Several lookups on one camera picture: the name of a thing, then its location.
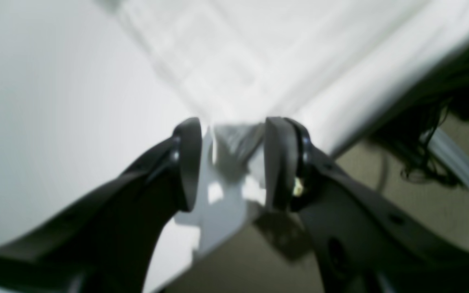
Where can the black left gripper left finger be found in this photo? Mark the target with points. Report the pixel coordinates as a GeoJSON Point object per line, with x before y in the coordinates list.
{"type": "Point", "coordinates": [104, 241]}

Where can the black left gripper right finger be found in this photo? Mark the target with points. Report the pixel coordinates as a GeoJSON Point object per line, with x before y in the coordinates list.
{"type": "Point", "coordinates": [362, 242]}

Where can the white T-shirt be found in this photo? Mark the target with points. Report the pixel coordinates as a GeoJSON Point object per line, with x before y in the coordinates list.
{"type": "Point", "coordinates": [339, 67]}

